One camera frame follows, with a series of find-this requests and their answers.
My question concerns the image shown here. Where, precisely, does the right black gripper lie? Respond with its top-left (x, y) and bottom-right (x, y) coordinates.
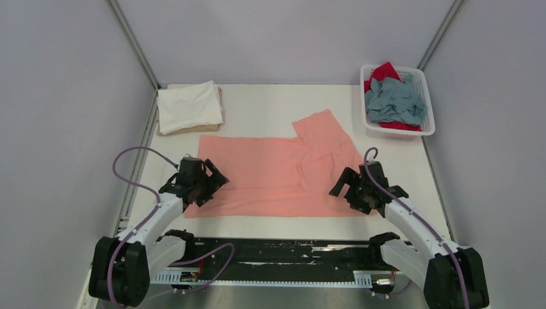
top-left (329, 167), bottom-right (370, 215)

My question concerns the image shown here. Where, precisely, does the salmon pink t shirt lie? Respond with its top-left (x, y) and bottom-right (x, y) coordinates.
top-left (184, 109), bottom-right (362, 218)

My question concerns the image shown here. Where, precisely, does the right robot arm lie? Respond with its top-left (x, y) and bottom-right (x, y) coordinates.
top-left (329, 161), bottom-right (490, 308)

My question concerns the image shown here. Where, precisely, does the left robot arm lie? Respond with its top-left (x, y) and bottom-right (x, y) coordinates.
top-left (88, 156), bottom-right (229, 307)

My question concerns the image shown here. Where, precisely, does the folded beige t shirt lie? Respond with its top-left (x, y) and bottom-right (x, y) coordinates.
top-left (155, 86), bottom-right (224, 137)

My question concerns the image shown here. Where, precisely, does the folded white t shirt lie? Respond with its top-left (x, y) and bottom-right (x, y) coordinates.
top-left (156, 80), bottom-right (225, 136)

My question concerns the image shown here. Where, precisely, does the grey blue t shirt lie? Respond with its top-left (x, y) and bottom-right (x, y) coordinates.
top-left (364, 74), bottom-right (428, 126)

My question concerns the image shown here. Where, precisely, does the white plastic basket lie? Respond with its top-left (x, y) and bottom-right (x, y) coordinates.
top-left (360, 64), bottom-right (435, 140)

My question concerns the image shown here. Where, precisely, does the red t shirt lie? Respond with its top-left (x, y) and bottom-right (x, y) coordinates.
top-left (364, 62), bottom-right (421, 131)

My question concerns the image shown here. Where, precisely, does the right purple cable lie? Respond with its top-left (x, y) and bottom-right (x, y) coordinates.
top-left (363, 147), bottom-right (471, 309)

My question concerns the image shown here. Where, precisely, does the purple cable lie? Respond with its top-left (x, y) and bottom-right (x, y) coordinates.
top-left (106, 146), bottom-right (236, 308)
top-left (363, 147), bottom-right (471, 309)

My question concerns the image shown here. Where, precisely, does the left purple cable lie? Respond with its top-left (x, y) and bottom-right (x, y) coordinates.
top-left (106, 146), bottom-right (236, 308)

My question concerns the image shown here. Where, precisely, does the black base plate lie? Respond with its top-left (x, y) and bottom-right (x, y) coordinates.
top-left (169, 232), bottom-right (399, 281)

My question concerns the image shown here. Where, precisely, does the white slotted cable duct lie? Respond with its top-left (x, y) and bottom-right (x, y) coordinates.
top-left (151, 268), bottom-right (374, 289)

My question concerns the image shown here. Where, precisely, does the right aluminium frame post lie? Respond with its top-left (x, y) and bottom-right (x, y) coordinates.
top-left (417, 0), bottom-right (467, 71)

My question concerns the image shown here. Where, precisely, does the aluminium frame post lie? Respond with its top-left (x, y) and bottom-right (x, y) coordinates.
top-left (106, 0), bottom-right (160, 92)
top-left (417, 0), bottom-right (467, 71)

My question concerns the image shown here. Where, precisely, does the left aluminium frame post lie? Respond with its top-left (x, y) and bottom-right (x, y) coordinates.
top-left (106, 0), bottom-right (160, 92)

